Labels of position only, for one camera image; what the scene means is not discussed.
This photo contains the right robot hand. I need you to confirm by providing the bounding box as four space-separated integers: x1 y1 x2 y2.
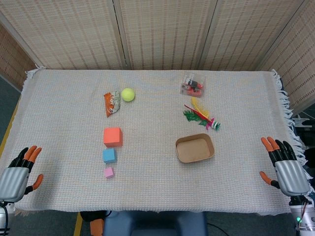
259 136 311 197

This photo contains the white woven tablecloth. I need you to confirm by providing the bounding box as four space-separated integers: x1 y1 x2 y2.
0 64 312 217

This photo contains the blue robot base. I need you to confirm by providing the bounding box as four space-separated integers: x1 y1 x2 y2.
103 210 208 236

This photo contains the colourful feather shuttlecock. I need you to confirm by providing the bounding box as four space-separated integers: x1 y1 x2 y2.
182 96 221 131

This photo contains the large orange foam cube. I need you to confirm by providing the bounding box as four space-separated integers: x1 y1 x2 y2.
103 127 124 148

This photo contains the medium blue foam cube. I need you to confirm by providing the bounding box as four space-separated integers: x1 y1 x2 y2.
102 147 117 164

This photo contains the white equipment stand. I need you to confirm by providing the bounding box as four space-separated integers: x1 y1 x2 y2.
292 114 314 128

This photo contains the clear plastic clip box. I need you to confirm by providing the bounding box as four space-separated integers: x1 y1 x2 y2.
180 71 207 98

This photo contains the brown paper tray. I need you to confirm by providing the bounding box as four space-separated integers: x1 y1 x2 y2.
175 133 215 164

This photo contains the yellow tennis ball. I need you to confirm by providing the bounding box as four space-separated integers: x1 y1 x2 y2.
121 88 136 102

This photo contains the crumpled orange snack bag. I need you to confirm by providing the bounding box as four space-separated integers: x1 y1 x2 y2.
103 90 122 118

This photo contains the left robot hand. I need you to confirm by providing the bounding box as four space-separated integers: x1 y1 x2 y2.
0 146 44 203

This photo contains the woven folding screen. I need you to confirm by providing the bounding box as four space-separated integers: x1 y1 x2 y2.
0 0 315 116

